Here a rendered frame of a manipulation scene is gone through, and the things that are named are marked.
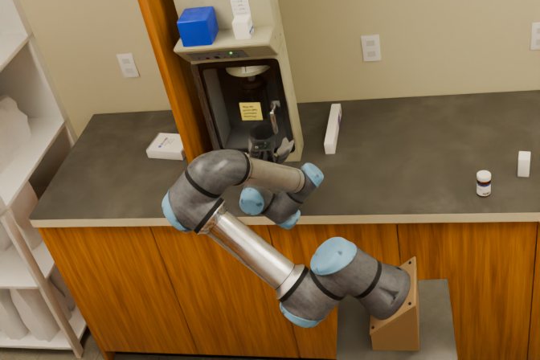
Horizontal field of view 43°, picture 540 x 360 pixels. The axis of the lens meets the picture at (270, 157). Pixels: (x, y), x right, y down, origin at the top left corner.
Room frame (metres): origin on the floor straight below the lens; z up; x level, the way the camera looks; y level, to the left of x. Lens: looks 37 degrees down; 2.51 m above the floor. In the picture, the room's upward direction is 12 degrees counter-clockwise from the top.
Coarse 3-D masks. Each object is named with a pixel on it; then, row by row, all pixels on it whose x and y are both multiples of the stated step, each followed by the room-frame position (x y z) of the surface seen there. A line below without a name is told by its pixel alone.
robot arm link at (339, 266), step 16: (336, 240) 1.30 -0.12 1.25; (320, 256) 1.28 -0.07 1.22; (336, 256) 1.24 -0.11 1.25; (352, 256) 1.24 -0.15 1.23; (368, 256) 1.26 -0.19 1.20; (320, 272) 1.23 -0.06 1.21; (336, 272) 1.22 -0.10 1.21; (352, 272) 1.22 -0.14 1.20; (368, 272) 1.22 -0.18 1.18; (320, 288) 1.22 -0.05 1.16; (336, 288) 1.21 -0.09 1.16; (352, 288) 1.21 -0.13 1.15
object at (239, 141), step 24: (216, 72) 2.12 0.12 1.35; (240, 72) 2.09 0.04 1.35; (264, 72) 2.07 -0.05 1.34; (216, 96) 2.13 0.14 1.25; (240, 96) 2.10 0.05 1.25; (264, 96) 2.07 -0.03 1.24; (216, 120) 2.13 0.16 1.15; (240, 120) 2.11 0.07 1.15; (264, 120) 2.08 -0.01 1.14; (288, 120) 2.05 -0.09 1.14; (240, 144) 2.11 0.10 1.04
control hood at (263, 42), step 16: (224, 32) 2.09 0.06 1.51; (256, 32) 2.03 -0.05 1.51; (272, 32) 2.02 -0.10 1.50; (176, 48) 2.05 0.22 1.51; (192, 48) 2.03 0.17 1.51; (208, 48) 2.01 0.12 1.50; (224, 48) 2.00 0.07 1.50; (240, 48) 1.99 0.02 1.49; (256, 48) 1.99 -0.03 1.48; (272, 48) 1.99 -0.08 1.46
